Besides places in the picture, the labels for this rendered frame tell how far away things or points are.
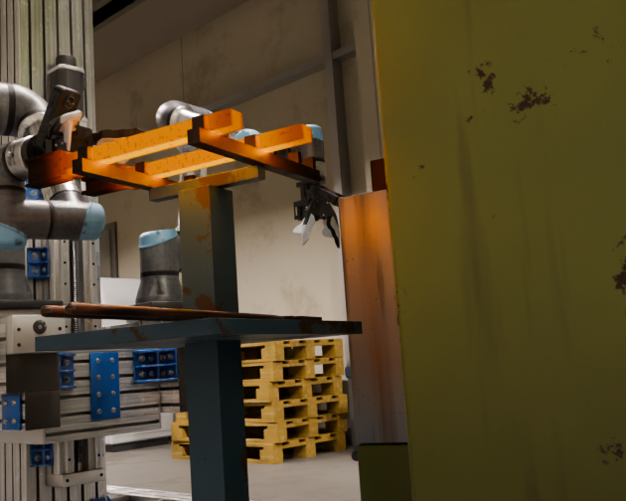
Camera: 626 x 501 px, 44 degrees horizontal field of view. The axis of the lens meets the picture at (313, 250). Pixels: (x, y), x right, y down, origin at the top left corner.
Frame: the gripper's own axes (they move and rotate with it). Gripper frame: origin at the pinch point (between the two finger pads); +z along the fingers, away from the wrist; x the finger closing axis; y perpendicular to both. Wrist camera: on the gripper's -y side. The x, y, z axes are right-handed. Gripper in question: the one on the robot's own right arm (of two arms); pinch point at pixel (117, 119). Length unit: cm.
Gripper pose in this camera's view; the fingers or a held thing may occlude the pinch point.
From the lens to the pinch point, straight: 136.0
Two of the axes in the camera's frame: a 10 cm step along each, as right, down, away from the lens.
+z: 8.5, -1.3, -5.1
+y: 0.7, 9.9, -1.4
